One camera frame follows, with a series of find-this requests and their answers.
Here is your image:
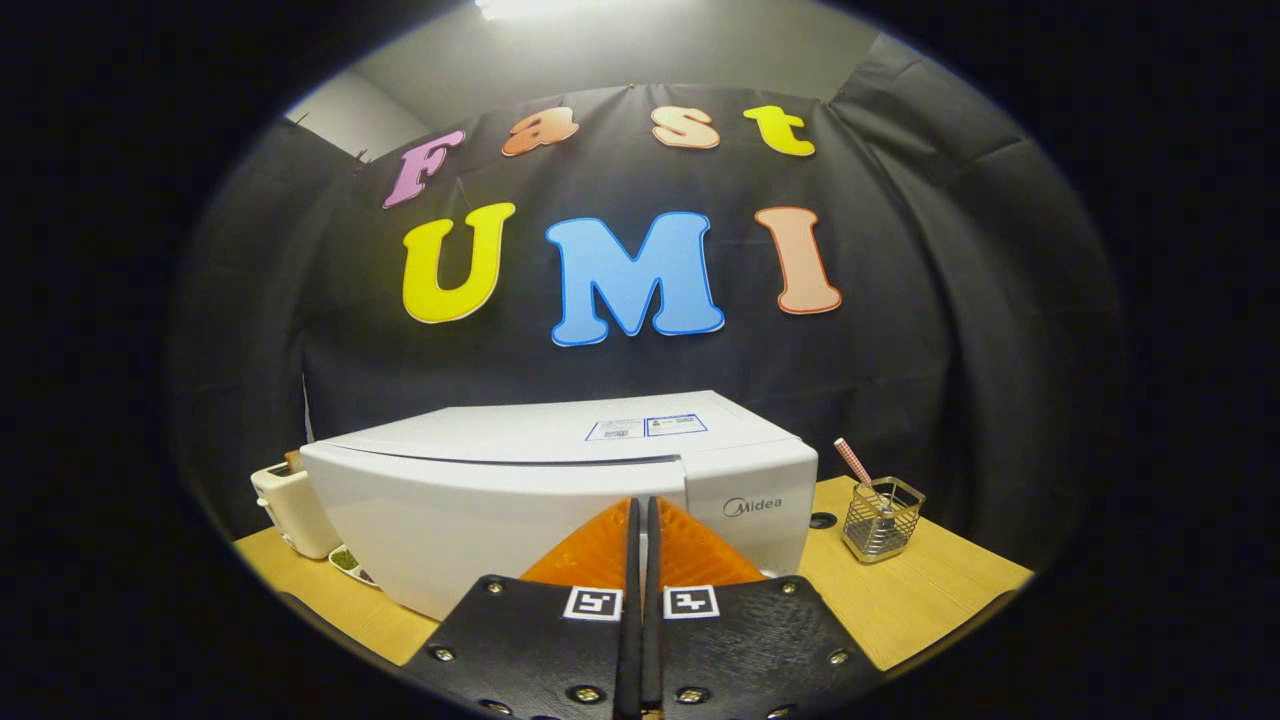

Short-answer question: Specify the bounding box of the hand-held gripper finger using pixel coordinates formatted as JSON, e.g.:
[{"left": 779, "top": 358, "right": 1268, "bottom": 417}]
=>
[
  {"left": 400, "top": 497, "right": 643, "bottom": 720},
  {"left": 645, "top": 496, "right": 886, "bottom": 720}
]

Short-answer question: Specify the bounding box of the white microwave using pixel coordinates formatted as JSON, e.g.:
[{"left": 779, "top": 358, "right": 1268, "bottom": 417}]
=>
[{"left": 300, "top": 390, "right": 819, "bottom": 621}]

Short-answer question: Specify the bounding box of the metal mesh holder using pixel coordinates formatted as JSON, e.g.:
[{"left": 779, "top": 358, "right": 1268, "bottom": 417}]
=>
[{"left": 841, "top": 477, "right": 927, "bottom": 565}]

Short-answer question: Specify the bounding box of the white divided snack plate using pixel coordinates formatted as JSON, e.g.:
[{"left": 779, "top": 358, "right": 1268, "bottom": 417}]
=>
[{"left": 328, "top": 544, "right": 381, "bottom": 588}]

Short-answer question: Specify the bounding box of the white toaster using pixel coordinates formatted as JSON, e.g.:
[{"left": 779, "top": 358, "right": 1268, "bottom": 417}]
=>
[{"left": 250, "top": 452, "right": 343, "bottom": 561}]

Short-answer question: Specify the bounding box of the black backdrop cloth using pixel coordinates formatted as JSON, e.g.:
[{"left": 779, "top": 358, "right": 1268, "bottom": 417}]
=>
[{"left": 170, "top": 35, "right": 1126, "bottom": 571}]

